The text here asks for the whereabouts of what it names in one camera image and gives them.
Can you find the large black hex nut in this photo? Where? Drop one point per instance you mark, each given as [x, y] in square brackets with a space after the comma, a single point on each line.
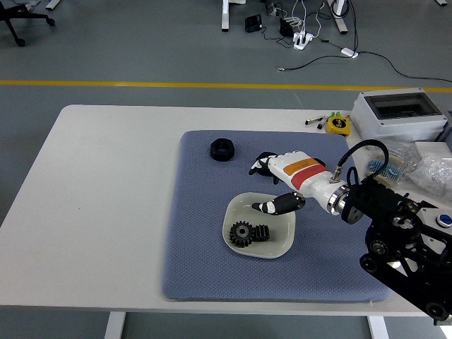
[262, 171]
[221, 149]

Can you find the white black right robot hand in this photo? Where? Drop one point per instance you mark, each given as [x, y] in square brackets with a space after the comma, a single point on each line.
[303, 173]

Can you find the grey electrical enclosure box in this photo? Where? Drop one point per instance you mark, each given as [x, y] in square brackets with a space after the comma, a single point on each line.
[395, 127]

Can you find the black charger box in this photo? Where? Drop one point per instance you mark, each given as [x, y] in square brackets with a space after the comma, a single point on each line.
[286, 27]

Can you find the white power adapter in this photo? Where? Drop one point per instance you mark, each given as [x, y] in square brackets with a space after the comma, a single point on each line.
[349, 52]

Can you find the white table leg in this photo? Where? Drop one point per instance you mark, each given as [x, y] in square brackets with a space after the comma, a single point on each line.
[378, 328]
[114, 326]

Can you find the silver black pliers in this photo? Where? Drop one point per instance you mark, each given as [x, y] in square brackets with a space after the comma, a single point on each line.
[316, 120]

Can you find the white background desk leg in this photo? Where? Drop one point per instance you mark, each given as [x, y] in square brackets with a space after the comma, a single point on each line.
[339, 21]
[226, 16]

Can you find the flat white box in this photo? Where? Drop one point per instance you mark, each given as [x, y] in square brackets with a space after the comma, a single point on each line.
[434, 147]

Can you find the yellow tape measure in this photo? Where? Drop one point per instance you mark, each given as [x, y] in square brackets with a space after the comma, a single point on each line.
[338, 125]

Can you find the white square dish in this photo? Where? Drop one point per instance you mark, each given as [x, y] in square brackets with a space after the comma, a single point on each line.
[268, 249]

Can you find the white power strip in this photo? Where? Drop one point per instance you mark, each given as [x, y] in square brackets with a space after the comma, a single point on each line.
[303, 40]

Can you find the black power adapter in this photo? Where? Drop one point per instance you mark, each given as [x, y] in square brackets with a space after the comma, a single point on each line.
[253, 23]

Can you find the small black nut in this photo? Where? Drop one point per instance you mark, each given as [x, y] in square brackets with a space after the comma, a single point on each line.
[263, 233]

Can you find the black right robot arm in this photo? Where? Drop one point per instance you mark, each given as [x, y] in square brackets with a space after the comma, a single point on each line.
[381, 197]

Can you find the black toothed gear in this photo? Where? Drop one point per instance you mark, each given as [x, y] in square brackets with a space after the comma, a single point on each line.
[242, 233]

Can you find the clear bag of transparent parts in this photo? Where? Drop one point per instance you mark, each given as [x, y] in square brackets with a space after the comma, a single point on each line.
[432, 173]

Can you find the blue-grey quilted mat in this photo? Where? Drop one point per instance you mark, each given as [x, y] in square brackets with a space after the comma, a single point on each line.
[212, 268]

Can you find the black table height controller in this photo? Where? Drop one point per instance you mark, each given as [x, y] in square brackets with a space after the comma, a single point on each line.
[446, 322]

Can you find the black office chair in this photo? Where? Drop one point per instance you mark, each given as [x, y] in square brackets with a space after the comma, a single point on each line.
[14, 16]

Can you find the clear bag of blue components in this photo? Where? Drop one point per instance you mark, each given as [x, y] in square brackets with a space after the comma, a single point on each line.
[393, 172]

